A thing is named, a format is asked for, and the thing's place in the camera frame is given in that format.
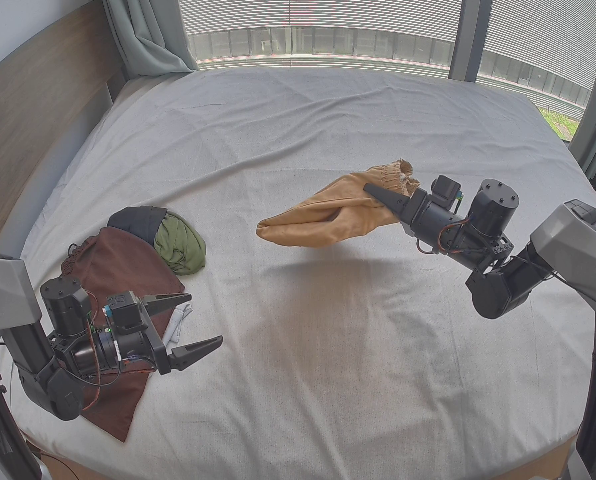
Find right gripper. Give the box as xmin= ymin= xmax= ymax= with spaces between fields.
xmin=362 ymin=183 xmax=472 ymax=255

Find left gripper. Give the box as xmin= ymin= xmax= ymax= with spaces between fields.
xmin=73 ymin=291 xmax=224 ymax=376

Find tan shorts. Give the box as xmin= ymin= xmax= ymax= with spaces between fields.
xmin=256 ymin=158 xmax=423 ymax=249

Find bed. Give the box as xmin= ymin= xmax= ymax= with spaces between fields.
xmin=0 ymin=0 xmax=596 ymax=480

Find white garment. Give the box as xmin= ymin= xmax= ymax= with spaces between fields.
xmin=165 ymin=303 xmax=194 ymax=349

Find brown shorts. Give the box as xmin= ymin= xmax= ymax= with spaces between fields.
xmin=60 ymin=227 xmax=186 ymax=443

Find green garment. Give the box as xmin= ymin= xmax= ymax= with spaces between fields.
xmin=154 ymin=211 xmax=208 ymax=276

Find black garment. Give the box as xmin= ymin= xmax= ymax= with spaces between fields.
xmin=108 ymin=207 xmax=171 ymax=246

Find window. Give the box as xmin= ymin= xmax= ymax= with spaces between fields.
xmin=172 ymin=0 xmax=596 ymax=144

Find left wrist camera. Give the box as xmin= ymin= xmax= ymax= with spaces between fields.
xmin=103 ymin=291 xmax=147 ymax=335

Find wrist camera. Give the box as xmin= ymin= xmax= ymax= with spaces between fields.
xmin=430 ymin=175 xmax=463 ymax=210
xmin=103 ymin=291 xmax=147 ymax=335

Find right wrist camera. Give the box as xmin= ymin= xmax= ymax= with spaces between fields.
xmin=430 ymin=175 xmax=463 ymax=210

